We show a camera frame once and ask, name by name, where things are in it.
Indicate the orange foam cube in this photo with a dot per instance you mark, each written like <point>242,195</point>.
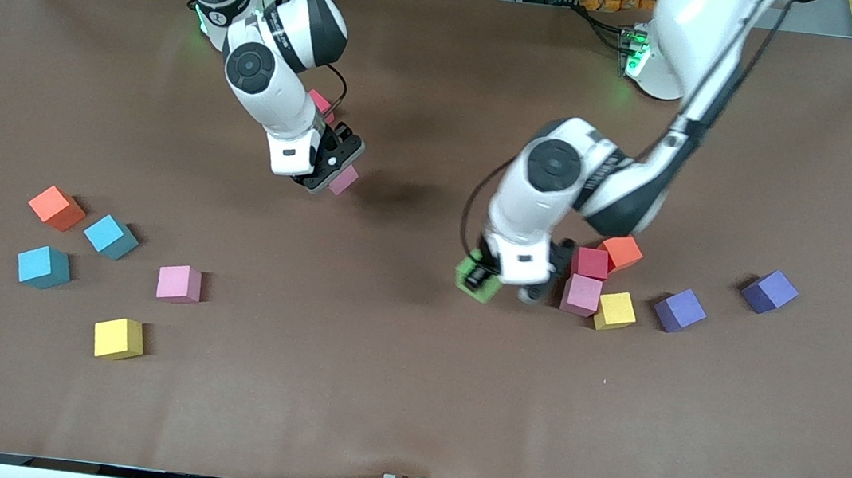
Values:
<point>54,206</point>
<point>623,253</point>

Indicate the blue foam cube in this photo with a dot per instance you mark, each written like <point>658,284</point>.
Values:
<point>42,265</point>
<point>108,234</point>

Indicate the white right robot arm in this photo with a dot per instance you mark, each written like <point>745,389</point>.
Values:
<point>273,105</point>

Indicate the green foam cube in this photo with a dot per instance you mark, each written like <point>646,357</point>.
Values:
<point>491,290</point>

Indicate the yellow foam cube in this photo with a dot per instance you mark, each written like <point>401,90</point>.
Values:
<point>616,310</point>
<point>118,338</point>

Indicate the pink foam cube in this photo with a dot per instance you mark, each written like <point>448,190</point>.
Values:
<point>178,283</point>
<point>581,293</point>
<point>344,182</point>

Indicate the red foam cube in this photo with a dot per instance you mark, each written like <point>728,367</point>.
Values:
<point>319,103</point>
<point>592,263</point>

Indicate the purple foam cube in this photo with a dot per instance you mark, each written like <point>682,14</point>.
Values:
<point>679,309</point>
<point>770,290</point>

